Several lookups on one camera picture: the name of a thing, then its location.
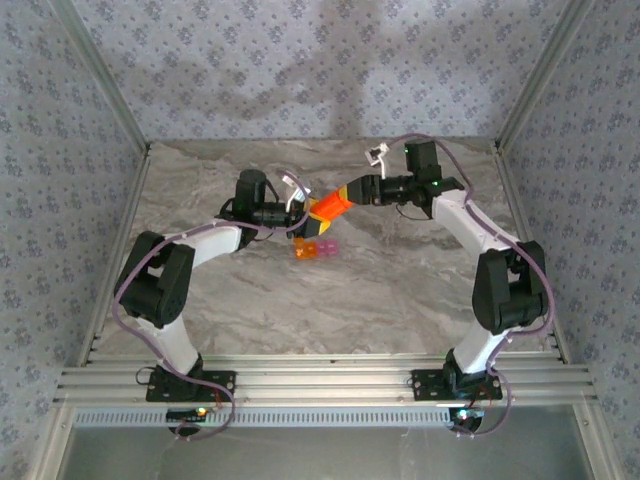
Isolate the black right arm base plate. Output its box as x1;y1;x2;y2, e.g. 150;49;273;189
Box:
410;368;503;403

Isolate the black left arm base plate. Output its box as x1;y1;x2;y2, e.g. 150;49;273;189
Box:
144;368;237;404

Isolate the grey slotted cable duct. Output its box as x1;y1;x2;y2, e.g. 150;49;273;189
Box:
72;407;451;429

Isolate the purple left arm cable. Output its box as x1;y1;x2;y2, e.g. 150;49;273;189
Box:
112;169;314;442

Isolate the aluminium frame leg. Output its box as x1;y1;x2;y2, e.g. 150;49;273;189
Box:
27;404;76;480
572;403;619;480

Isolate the aluminium side rail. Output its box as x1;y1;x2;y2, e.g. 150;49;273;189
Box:
74;144;154;369
492;142;574;365

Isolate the circuit board green LED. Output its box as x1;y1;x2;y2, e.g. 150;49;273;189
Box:
447;406;487;431
166;406;221;422

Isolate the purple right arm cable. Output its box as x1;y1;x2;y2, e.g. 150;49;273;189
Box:
387;132;557;440

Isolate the aluminium corner post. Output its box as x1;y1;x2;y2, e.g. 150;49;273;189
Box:
49;0;153;154
493;0;597;151

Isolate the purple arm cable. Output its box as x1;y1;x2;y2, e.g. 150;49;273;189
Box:
387;132;557;440
112;169;314;442

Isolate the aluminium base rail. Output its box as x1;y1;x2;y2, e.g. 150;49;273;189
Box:
52;352;600;407

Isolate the grey metal sheet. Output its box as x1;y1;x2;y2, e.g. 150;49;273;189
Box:
54;405;596;480

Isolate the orange pill bottle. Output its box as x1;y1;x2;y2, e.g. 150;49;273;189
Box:
308;188;354;225

